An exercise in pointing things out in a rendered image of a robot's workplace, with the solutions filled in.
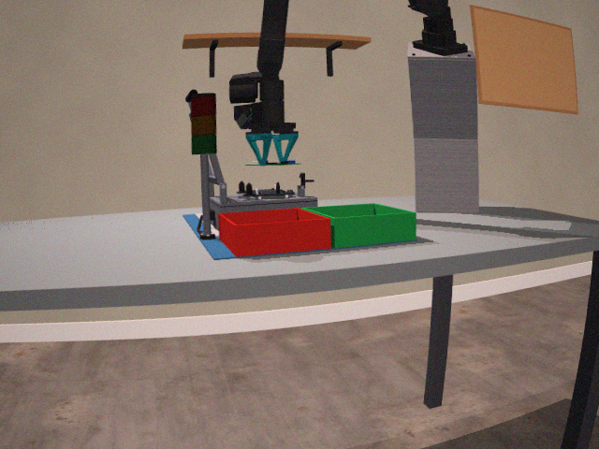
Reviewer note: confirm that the green open-top bin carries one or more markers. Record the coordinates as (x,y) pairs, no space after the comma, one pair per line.
(351,227)

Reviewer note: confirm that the green circuit board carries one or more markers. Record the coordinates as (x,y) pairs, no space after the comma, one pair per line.
(255,163)

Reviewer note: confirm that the red bin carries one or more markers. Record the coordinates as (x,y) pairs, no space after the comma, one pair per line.
(273,231)

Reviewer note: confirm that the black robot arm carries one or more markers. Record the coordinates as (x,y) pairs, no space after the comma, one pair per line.
(438,36)

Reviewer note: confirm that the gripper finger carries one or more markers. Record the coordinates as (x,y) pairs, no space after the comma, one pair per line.
(278,145)
(266,146)

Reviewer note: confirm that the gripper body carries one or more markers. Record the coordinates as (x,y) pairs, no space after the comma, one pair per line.
(273,112)

